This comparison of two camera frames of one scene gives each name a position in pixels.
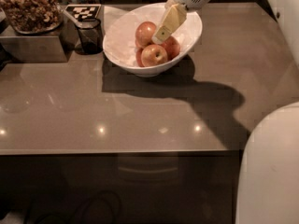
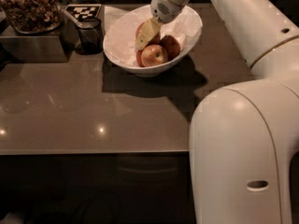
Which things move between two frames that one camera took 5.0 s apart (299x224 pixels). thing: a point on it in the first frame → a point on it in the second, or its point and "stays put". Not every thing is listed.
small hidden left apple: x=139 y=51 stays put
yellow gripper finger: x=174 y=19 → x=149 y=31
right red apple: x=172 y=48 stays put
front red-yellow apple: x=153 y=55 stays put
